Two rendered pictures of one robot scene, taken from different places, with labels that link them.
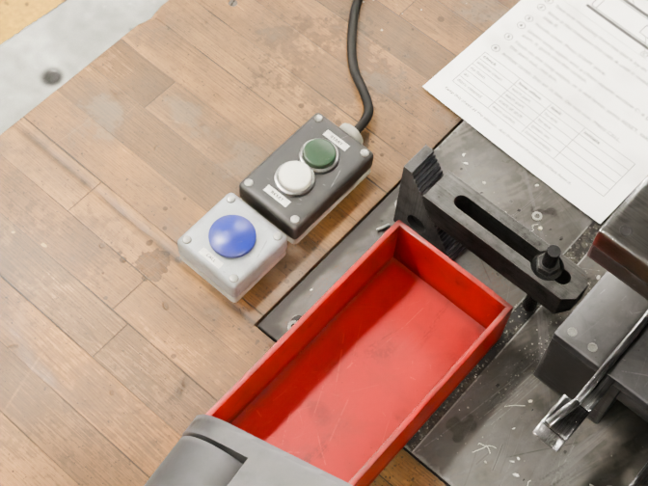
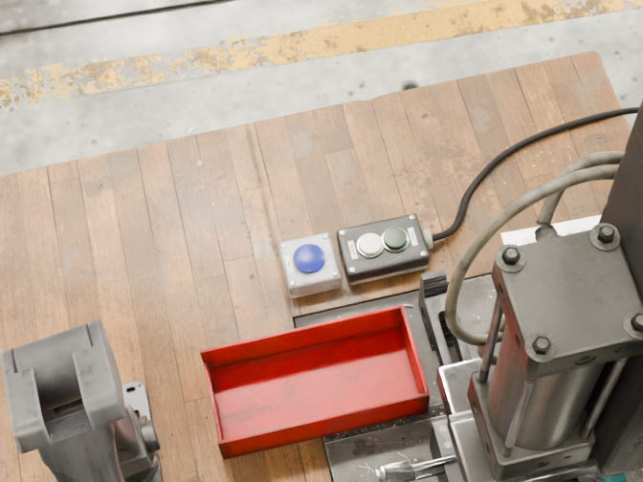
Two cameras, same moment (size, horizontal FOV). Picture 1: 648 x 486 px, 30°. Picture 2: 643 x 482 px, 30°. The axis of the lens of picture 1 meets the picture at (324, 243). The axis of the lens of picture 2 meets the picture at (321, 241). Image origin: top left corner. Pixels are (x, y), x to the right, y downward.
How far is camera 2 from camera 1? 0.61 m
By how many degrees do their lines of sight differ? 21
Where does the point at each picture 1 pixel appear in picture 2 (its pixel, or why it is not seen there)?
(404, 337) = (369, 376)
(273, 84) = (410, 181)
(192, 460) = (75, 334)
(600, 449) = not seen: outside the picture
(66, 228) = (231, 201)
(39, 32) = (422, 51)
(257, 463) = (94, 350)
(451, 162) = (482, 291)
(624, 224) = (454, 372)
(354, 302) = (356, 339)
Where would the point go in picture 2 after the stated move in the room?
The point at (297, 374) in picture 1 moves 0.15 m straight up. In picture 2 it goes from (293, 359) to (285, 309)
